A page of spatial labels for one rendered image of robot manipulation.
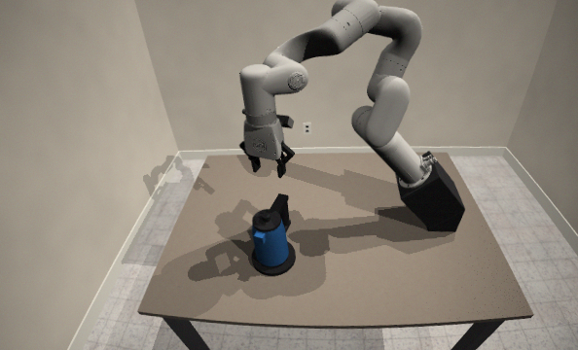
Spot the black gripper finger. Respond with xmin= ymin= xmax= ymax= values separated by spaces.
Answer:
xmin=276 ymin=142 xmax=295 ymax=178
xmin=239 ymin=141 xmax=261 ymax=172

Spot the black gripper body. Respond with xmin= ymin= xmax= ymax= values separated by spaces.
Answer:
xmin=243 ymin=118 xmax=285 ymax=160

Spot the black round disk with center stud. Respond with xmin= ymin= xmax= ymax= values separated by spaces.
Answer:
xmin=251 ymin=241 xmax=296 ymax=276

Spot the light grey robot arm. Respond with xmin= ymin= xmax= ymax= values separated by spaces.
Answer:
xmin=239 ymin=0 xmax=437 ymax=190

